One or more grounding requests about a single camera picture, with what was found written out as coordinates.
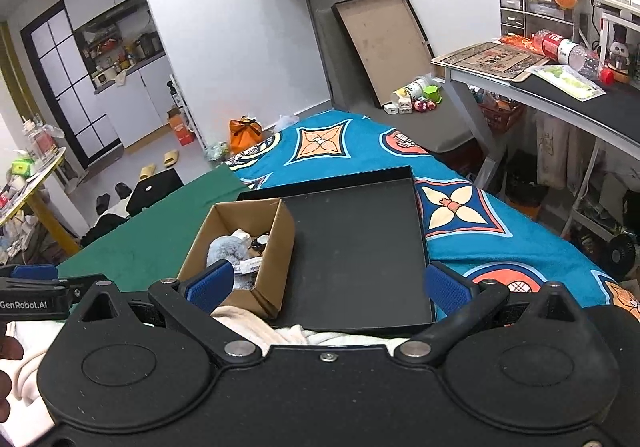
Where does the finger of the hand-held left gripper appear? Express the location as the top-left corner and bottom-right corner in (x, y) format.
(60, 273), (108, 310)
(10, 264), (60, 280)

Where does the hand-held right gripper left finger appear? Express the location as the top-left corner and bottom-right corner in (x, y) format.
(80, 262), (262, 364)

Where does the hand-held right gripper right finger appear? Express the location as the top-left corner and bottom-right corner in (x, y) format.
(394, 262), (581, 368)

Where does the large grey plush toy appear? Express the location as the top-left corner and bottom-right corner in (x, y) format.
(207, 235), (256, 290)

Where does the brown cardboard box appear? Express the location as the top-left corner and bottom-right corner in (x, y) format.
(177, 197), (297, 320)

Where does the black shallow tray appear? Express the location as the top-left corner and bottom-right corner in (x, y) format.
(235, 166), (436, 333)

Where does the person's left hand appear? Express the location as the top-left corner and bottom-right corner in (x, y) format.
(0, 323), (25, 423)

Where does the blue patterned blanket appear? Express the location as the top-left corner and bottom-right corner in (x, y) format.
(225, 110), (640, 328)

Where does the green cloth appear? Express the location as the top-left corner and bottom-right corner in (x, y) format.
(55, 166), (251, 280)

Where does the yellow table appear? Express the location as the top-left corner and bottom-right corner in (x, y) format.
(0, 147), (81, 255)

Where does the white fleece cloth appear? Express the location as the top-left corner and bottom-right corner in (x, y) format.
(10, 304), (416, 428)

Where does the black laptop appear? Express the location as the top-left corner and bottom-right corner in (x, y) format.
(127, 168), (184, 215)

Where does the orange bag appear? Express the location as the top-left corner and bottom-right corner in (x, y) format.
(229, 116), (263, 153)

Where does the orange carton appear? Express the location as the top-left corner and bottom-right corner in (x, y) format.
(166, 106), (196, 146)

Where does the grey bench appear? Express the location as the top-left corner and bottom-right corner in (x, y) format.
(385, 92), (476, 153)

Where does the narrow white rack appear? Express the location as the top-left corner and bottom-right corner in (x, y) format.
(167, 74), (208, 150)

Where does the black fan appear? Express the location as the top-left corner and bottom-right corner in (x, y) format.
(600, 233), (638, 275)

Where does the red basket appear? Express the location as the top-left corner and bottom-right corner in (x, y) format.
(480, 97), (526, 133)

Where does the black framed glass door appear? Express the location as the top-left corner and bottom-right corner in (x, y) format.
(20, 0), (123, 160)

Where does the white kitchen cabinet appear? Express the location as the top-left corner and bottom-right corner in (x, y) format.
(57, 0), (186, 148)

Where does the white jar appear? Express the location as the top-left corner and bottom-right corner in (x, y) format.
(391, 80), (426, 100)

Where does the grey desk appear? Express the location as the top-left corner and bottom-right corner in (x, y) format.
(431, 42), (640, 238)

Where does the black desk mat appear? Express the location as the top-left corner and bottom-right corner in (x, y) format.
(510, 72), (640, 143)

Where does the brown patterned mat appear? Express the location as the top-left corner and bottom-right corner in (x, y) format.
(432, 41), (551, 74)

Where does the green printed packet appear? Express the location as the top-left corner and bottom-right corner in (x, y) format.
(525, 64), (607, 101)

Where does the brown shallow tray lid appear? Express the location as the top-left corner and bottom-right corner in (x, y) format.
(332, 0), (435, 109)

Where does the clear plastic bottle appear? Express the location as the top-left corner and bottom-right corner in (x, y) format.
(532, 28), (615, 83)

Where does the dark grey door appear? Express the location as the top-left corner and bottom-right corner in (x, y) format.
(300, 0), (401, 113)

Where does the panda figure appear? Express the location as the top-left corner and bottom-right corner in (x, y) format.
(607, 24), (633, 83)

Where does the grey drawer organizer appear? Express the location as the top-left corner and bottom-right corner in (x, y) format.
(498, 0), (583, 39)

